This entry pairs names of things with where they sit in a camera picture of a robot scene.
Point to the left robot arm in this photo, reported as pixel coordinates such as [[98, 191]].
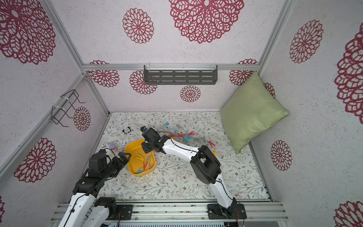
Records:
[[86, 208]]

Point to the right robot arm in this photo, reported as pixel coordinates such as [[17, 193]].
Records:
[[203, 162]]

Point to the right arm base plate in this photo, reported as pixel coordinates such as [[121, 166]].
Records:
[[235, 211]]

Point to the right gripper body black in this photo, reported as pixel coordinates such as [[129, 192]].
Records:
[[147, 144]]

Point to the green pillow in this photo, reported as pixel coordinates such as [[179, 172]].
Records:
[[251, 111]]

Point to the floral table mat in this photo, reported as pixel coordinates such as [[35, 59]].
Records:
[[174, 178]]

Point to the yellow plastic storage box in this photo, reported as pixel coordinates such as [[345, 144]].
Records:
[[140, 163]]

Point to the purple bunny toy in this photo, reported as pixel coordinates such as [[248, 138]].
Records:
[[113, 147]]

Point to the grey wall shelf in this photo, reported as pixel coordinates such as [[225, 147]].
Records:
[[180, 75]]

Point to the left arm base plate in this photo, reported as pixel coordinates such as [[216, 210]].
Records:
[[123, 212]]

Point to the yellow clothespin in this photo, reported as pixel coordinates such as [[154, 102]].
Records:
[[140, 158]]

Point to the black white plush toy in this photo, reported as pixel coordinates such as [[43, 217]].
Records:
[[126, 130]]

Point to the black wire wall rack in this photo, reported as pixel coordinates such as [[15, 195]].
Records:
[[68, 100]]

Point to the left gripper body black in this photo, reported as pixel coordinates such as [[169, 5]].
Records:
[[112, 168]]

